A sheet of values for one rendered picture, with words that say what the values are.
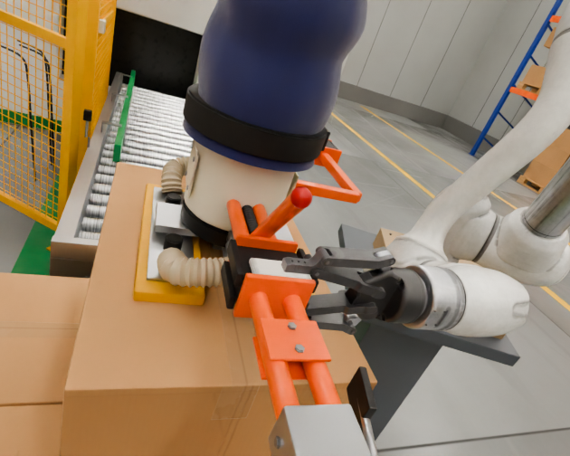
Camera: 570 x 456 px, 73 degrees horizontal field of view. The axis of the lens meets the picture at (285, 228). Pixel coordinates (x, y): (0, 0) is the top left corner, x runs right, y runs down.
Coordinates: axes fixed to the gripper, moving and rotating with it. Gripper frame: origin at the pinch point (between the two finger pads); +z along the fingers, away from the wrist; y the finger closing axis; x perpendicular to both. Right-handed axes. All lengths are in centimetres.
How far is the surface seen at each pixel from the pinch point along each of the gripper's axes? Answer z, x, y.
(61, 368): 25, 32, 53
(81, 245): 26, 70, 47
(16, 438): 29, 16, 53
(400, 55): -608, 955, -46
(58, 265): 32, 70, 55
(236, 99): 5.8, 17.4, -16.0
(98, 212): 25, 101, 53
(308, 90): -2.9, 16.2, -19.8
